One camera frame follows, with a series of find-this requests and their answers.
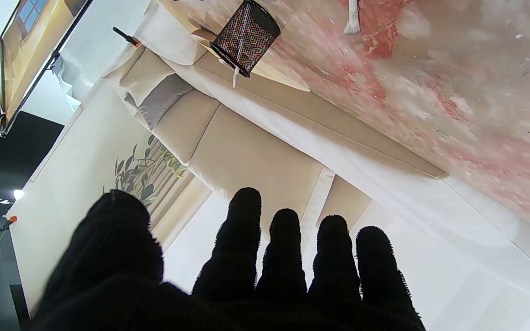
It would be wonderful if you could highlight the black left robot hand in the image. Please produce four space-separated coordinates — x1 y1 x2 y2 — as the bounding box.
25 187 426 331

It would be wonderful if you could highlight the black mesh brush holder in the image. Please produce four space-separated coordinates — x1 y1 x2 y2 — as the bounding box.
209 0 281 78

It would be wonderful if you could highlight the beige curtain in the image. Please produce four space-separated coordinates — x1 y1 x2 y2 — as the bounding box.
145 138 213 251

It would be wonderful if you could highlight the small-leaf green tree plant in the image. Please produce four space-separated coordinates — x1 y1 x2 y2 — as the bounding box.
102 133 188 208

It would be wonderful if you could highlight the orange tipped black clamp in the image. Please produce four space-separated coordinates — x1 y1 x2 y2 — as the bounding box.
0 215 18 249
112 27 142 48

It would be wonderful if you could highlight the beige sofa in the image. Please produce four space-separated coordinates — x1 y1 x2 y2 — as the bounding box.
118 9 448 242

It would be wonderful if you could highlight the grey sofa cushion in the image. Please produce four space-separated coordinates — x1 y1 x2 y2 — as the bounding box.
125 74 195 130

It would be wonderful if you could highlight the window print backdrop panel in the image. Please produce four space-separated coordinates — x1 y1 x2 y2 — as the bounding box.
0 0 94 137

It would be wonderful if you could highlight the wooden coffee table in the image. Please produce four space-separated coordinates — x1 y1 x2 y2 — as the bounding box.
173 0 311 91

